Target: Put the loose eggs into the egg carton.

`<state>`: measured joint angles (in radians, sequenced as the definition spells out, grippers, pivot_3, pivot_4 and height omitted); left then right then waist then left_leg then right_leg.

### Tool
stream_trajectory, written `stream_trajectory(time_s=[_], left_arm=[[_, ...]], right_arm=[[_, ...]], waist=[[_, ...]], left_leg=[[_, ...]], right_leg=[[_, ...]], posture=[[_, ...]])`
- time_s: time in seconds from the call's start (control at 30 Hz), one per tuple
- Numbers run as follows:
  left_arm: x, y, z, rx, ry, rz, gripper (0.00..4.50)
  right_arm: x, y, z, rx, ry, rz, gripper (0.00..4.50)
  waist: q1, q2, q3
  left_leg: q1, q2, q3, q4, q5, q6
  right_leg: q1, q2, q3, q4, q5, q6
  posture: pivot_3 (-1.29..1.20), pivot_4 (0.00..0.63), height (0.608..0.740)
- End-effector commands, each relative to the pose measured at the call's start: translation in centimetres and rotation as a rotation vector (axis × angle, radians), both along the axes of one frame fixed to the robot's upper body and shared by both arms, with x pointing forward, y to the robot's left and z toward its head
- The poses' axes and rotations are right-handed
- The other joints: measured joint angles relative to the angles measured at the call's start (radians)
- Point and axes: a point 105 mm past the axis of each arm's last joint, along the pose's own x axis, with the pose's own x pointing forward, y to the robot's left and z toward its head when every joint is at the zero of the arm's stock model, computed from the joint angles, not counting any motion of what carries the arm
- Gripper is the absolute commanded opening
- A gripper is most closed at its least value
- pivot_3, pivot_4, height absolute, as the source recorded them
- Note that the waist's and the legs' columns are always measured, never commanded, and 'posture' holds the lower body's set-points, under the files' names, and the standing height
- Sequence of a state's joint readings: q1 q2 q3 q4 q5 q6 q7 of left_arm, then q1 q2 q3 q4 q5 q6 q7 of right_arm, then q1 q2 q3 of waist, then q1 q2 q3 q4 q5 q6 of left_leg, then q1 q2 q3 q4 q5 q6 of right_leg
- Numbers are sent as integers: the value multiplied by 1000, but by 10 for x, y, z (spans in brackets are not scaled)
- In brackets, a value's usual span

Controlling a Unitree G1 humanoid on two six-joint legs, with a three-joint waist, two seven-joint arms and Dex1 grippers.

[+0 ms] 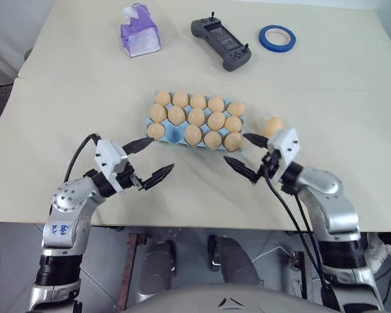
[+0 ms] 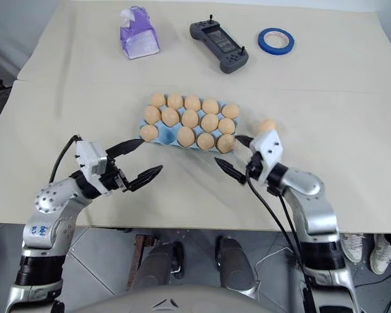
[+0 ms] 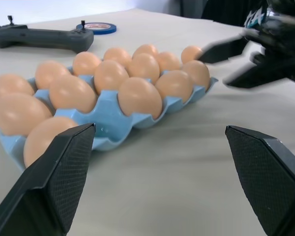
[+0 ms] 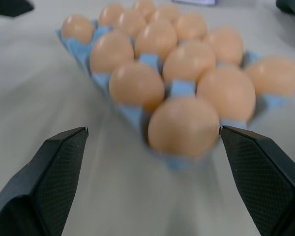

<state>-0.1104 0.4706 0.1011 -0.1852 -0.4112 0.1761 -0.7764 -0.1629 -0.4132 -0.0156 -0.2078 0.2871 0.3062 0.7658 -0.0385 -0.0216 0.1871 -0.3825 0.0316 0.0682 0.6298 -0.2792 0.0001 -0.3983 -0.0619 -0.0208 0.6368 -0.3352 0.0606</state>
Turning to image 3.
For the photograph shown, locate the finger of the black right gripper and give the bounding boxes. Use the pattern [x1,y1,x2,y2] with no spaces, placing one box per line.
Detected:
[196,34,249,65]
[224,58,291,89]

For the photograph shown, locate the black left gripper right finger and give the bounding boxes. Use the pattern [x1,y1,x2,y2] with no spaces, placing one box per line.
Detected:
[225,125,295,236]

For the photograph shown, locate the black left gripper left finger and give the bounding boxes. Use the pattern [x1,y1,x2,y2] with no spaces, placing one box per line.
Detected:
[0,123,97,236]

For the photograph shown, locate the brown egg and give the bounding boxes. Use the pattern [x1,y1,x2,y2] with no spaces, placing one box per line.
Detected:
[181,60,210,91]
[23,116,80,169]
[126,53,161,85]
[94,59,130,96]
[118,77,163,120]
[154,70,194,104]
[103,47,133,67]
[0,74,35,107]
[35,60,71,89]
[0,93,53,137]
[72,51,102,76]
[132,44,160,59]
[157,51,183,72]
[180,45,204,65]
[49,74,98,114]

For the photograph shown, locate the light blue plastic egg tray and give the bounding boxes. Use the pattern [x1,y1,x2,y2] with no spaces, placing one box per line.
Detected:
[0,65,219,172]

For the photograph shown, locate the dark cloth with teal print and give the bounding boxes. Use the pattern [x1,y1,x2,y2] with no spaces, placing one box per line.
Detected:
[201,0,269,28]

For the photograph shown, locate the blue tape roll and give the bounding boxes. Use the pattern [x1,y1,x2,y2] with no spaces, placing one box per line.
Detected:
[83,22,118,35]

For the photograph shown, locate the dark grey remote controller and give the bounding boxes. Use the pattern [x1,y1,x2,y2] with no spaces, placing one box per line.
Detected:
[0,15,95,54]

